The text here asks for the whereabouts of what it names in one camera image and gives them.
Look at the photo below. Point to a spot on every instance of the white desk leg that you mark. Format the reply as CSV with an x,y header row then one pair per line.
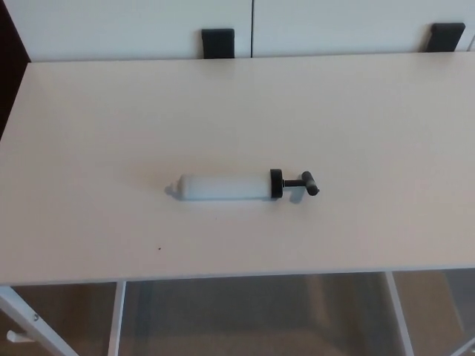
x,y
399,319
117,319

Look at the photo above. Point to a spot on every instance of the white cabinet door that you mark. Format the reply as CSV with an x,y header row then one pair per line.
x,y
111,26
334,22

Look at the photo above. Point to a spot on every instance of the white slanted bar with screw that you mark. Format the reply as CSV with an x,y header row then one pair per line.
x,y
33,328

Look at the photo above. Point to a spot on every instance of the black bracket right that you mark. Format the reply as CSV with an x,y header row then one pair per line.
x,y
445,37

